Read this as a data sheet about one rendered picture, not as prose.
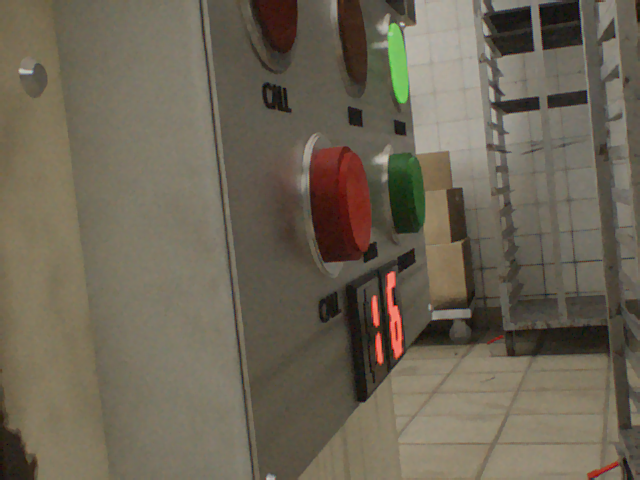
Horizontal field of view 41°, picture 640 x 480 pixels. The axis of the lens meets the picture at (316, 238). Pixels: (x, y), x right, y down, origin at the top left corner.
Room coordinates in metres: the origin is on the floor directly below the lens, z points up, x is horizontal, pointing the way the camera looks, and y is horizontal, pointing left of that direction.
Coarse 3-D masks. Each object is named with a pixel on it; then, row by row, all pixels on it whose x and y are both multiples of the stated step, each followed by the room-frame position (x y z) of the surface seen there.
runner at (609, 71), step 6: (612, 54) 1.71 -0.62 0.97; (606, 60) 1.82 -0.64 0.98; (612, 60) 1.72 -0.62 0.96; (606, 66) 1.83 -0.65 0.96; (612, 66) 1.73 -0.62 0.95; (600, 72) 1.96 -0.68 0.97; (606, 72) 1.84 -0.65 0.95; (612, 72) 1.79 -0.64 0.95; (618, 72) 1.80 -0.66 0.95; (606, 78) 1.91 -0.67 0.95; (612, 78) 1.92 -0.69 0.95
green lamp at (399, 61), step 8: (392, 32) 0.34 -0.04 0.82; (400, 32) 0.36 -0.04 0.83; (392, 40) 0.34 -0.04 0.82; (400, 40) 0.36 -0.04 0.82; (392, 48) 0.34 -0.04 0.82; (400, 48) 0.35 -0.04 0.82; (392, 56) 0.34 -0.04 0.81; (400, 56) 0.35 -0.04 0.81; (392, 64) 0.34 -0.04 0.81; (400, 64) 0.35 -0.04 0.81; (400, 72) 0.35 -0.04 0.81; (400, 80) 0.35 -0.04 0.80; (400, 88) 0.35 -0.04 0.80; (408, 88) 0.36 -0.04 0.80; (400, 96) 0.35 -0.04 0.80
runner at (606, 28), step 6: (636, 0) 1.51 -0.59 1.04; (612, 6) 1.65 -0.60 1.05; (606, 12) 1.75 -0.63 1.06; (612, 12) 1.66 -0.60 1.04; (606, 18) 1.76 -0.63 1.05; (612, 18) 1.67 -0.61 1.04; (600, 24) 1.88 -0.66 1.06; (606, 24) 1.77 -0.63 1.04; (612, 24) 1.74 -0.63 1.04; (600, 30) 1.89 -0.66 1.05; (606, 30) 1.81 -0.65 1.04; (612, 30) 1.82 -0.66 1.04; (600, 36) 1.90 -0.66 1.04; (606, 36) 1.90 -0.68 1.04
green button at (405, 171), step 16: (400, 160) 0.31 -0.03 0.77; (416, 160) 0.32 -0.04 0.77; (400, 176) 0.31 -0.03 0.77; (416, 176) 0.32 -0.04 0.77; (400, 192) 0.31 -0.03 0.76; (416, 192) 0.31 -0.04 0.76; (400, 208) 0.31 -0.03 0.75; (416, 208) 0.31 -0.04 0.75; (400, 224) 0.31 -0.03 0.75; (416, 224) 0.32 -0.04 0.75
